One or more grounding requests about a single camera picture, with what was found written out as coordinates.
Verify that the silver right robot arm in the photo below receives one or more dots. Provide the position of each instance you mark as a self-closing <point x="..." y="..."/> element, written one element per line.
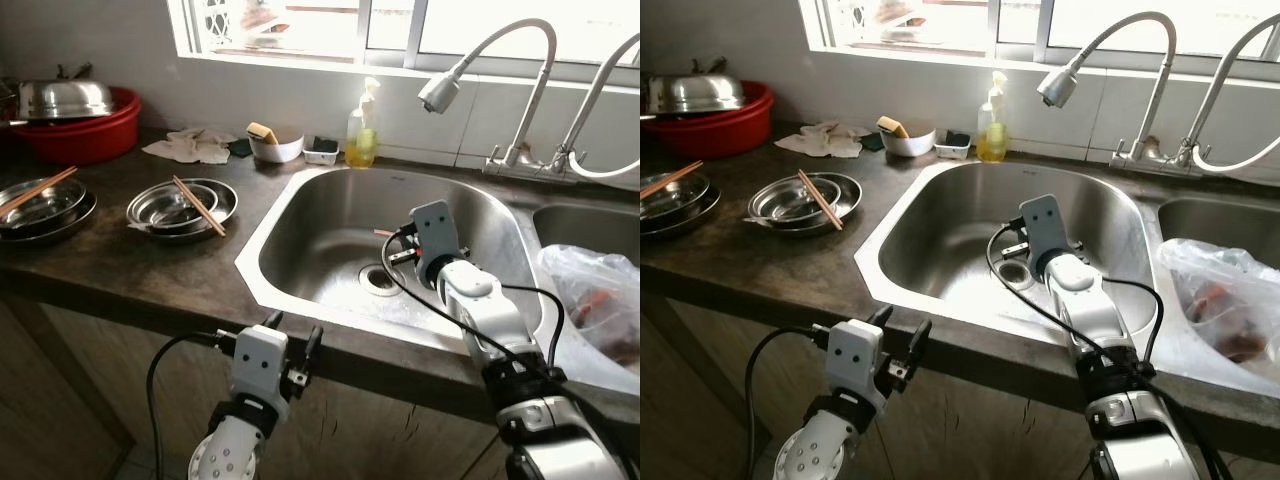
<point x="1100" y="320"/>
<point x="495" y="320"/>

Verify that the steel sink drain strainer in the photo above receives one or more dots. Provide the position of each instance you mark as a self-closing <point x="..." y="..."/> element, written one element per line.
<point x="1008" y="278"/>
<point x="380" y="278"/>

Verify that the steel double sink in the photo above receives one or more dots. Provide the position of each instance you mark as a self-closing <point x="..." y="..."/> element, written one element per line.
<point x="930" y="225"/>
<point x="320" y="230"/>

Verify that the yellow dish soap bottle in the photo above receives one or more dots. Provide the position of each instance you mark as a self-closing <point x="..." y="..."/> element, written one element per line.
<point x="992" y="135"/>
<point x="362" y="140"/>

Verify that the small white tray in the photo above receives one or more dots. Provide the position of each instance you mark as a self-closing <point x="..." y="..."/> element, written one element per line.
<point x="952" y="146"/>
<point x="320" y="152"/>

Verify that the wide steel plate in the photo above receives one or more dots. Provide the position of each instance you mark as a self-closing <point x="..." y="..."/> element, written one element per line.
<point x="225" y="205"/>
<point x="850" y="195"/>
<point x="708" y="212"/>
<point x="82" y="224"/>

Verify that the wooden chopstick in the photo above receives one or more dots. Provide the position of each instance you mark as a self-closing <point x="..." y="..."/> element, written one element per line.
<point x="820" y="199"/>
<point x="660" y="188"/>
<point x="206" y="208"/>
<point x="675" y="175"/>
<point x="196" y="207"/>
<point x="45" y="185"/>
<point x="30" y="199"/>
<point x="826" y="198"/>

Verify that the small steel dish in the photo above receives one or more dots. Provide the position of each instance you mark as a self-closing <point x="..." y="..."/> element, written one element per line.
<point x="785" y="203"/>
<point x="175" y="212"/>

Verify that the white bowl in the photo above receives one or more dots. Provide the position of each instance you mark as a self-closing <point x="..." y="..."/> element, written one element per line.
<point x="908" y="143"/>
<point x="278" y="150"/>

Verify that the grey gooseneck faucet spray head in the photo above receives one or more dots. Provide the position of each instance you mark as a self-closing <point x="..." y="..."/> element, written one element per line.
<point x="438" y="92"/>
<point x="1058" y="85"/>

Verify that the green scouring pad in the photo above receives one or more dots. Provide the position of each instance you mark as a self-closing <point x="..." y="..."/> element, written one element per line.
<point x="870" y="142"/>
<point x="240" y="148"/>

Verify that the tan sponge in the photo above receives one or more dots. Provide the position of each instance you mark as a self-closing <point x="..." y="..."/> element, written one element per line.
<point x="262" y="132"/>
<point x="892" y="126"/>

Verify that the clear plastic bag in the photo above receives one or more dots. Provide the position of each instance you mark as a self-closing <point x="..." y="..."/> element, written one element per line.
<point x="585" y="265"/>
<point x="1200" y="262"/>

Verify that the white cloth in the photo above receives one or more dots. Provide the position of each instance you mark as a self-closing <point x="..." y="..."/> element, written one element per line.
<point x="190" y="147"/>
<point x="820" y="140"/>

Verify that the dark red food scraps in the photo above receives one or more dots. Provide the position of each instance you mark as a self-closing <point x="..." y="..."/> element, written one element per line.
<point x="605" y="310"/>
<point x="1215" y="310"/>

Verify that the brown wooden base cabinet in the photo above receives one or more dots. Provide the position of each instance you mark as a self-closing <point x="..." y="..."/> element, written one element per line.
<point x="80" y="400"/>
<point x="690" y="400"/>

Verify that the grey gooseneck faucet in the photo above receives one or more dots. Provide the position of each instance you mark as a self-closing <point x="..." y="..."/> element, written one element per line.
<point x="1212" y="100"/>
<point x="590" y="100"/>

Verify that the red plastic basin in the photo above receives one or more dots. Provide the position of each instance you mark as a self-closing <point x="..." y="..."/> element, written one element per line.
<point x="715" y="135"/>
<point x="85" y="140"/>

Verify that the deep steel plate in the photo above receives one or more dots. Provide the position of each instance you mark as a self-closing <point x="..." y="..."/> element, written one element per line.
<point x="665" y="198"/>
<point x="35" y="208"/>

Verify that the steel domed lid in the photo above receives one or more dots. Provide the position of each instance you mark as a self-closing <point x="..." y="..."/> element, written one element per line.
<point x="65" y="98"/>
<point x="695" y="93"/>

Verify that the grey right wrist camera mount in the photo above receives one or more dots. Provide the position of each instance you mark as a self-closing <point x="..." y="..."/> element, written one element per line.
<point x="1043" y="225"/>
<point x="437" y="232"/>

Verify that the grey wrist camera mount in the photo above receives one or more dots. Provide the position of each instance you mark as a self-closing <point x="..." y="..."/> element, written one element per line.
<point x="853" y="355"/>
<point x="258" y="360"/>
<point x="437" y="232"/>
<point x="1043" y="225"/>

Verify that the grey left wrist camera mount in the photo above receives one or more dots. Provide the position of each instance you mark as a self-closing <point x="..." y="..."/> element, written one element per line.
<point x="853" y="355"/>
<point x="258" y="360"/>

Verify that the white window frame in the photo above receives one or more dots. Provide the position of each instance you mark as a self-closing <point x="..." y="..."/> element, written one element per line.
<point x="920" y="55"/>
<point x="300" y="62"/>

